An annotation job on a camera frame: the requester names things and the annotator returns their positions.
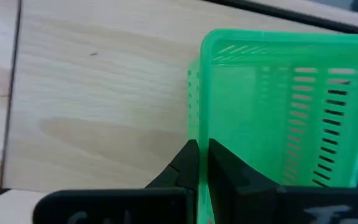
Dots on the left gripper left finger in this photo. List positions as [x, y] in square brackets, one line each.
[179, 174]

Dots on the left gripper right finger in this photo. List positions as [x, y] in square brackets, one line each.
[228, 174]

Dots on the green plastic basket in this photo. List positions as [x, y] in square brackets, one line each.
[244, 109]

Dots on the black frame wooden board shelf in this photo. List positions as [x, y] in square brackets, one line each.
[89, 93]

